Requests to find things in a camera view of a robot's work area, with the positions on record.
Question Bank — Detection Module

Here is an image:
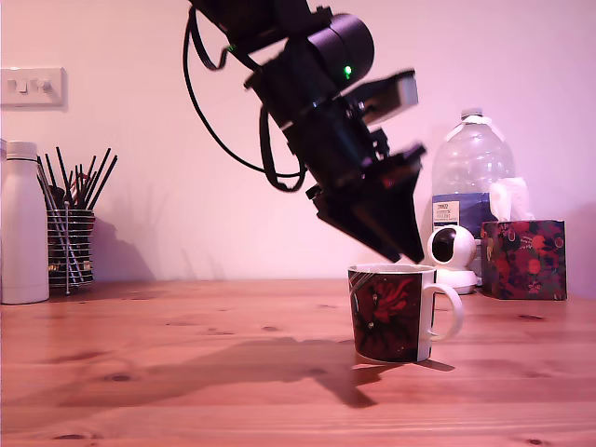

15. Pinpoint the white bottle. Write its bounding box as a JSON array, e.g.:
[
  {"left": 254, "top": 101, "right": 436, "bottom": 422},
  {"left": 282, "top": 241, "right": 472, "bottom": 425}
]
[{"left": 0, "top": 141, "right": 50, "bottom": 305}]

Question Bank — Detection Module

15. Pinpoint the metal straw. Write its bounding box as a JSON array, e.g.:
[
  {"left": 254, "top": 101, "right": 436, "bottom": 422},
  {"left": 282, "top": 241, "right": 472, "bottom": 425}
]
[{"left": 35, "top": 155, "right": 86, "bottom": 284}]

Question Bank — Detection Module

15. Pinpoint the dark floral tissue box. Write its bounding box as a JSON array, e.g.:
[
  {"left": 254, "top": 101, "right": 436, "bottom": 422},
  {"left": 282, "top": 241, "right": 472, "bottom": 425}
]
[{"left": 481, "top": 218, "right": 568, "bottom": 301}]

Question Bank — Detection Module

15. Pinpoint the dark floral mug white handle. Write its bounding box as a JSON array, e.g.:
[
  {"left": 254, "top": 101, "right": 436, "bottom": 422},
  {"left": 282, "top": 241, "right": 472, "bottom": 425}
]
[{"left": 347, "top": 263, "right": 466, "bottom": 364}]

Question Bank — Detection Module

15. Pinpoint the black drinking straw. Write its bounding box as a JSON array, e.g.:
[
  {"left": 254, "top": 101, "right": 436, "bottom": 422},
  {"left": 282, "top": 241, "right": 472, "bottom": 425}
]
[
  {"left": 55, "top": 146, "right": 77, "bottom": 210},
  {"left": 87, "top": 156, "right": 119, "bottom": 211},
  {"left": 44, "top": 154, "right": 65, "bottom": 209},
  {"left": 77, "top": 147, "right": 113, "bottom": 210}
]

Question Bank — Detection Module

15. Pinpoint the wire utensil holder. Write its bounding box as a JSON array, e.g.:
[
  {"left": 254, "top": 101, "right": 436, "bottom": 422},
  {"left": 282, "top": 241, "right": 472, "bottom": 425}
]
[{"left": 46, "top": 208, "right": 96, "bottom": 289}]

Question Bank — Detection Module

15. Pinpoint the large clear water bottle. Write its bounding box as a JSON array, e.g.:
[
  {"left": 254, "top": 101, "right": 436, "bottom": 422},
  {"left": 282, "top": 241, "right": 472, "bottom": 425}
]
[{"left": 431, "top": 107, "right": 517, "bottom": 239}]

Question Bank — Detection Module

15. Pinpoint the white tissue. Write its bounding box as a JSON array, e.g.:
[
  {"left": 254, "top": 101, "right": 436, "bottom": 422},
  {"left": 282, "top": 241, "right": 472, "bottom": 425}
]
[{"left": 488, "top": 176, "right": 535, "bottom": 223}]

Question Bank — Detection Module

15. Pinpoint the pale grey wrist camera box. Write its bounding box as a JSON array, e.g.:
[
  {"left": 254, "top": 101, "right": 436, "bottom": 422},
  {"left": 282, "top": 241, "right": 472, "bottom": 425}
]
[{"left": 346, "top": 69, "right": 419, "bottom": 129}]

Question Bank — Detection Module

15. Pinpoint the small white round camera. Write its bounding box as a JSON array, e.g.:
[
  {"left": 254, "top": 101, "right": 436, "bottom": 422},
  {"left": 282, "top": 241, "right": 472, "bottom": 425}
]
[{"left": 426, "top": 225, "right": 481, "bottom": 295}]

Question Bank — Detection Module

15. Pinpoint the white light switch plate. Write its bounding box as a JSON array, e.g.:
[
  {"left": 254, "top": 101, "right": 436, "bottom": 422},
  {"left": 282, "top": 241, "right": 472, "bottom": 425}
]
[{"left": 0, "top": 66, "right": 67, "bottom": 111}]

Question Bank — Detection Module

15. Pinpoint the black cable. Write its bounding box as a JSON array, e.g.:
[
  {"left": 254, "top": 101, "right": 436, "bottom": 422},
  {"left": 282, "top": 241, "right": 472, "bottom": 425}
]
[
  {"left": 258, "top": 105, "right": 307, "bottom": 194},
  {"left": 191, "top": 11, "right": 230, "bottom": 72},
  {"left": 183, "top": 7, "right": 308, "bottom": 181}
]

